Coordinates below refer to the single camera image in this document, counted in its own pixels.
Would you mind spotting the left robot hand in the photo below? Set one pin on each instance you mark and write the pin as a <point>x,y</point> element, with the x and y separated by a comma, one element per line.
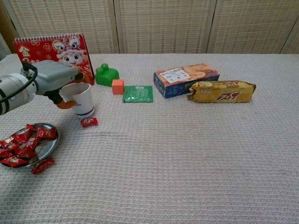
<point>53,74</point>

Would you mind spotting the white paper cup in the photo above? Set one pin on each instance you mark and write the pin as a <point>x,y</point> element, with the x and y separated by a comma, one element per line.
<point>81,102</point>

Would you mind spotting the red candy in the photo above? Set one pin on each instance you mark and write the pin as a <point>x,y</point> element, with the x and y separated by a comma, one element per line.
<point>25,152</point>
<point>42,166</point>
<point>23,135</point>
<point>4,154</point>
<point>46,133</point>
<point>12,162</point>
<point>9,144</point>
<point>31,142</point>
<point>89,122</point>

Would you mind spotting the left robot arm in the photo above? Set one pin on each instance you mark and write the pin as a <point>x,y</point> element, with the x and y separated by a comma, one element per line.
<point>14,91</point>

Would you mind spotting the red desk calendar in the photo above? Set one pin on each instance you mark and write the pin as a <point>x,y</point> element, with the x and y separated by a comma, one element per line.
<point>46,46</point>

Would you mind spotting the green toy block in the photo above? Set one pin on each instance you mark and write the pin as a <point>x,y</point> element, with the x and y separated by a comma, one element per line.
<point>106,78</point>

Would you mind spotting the woven bamboo screen panel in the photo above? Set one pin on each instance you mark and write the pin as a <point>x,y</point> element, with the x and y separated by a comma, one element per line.
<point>294,44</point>
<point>252,23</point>
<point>3,23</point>
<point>163,23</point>
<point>65,23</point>

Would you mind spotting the orange cube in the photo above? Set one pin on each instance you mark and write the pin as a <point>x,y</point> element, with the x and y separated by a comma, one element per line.
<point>117,86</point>

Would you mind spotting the round metal plate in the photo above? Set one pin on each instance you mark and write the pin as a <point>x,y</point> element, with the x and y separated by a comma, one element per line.
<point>46,148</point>

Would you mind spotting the green foil sachet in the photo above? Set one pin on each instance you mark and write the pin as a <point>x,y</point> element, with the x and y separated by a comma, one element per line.
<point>137,94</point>

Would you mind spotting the orange blue biscuit box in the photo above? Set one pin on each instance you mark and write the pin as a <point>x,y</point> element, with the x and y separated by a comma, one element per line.
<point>184,74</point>

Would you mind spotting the white waffle tablecloth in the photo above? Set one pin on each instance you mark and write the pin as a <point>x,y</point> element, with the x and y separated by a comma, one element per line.
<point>175,151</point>

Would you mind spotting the golden biscuit packet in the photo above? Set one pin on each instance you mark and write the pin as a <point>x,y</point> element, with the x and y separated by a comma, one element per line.
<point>222,93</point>

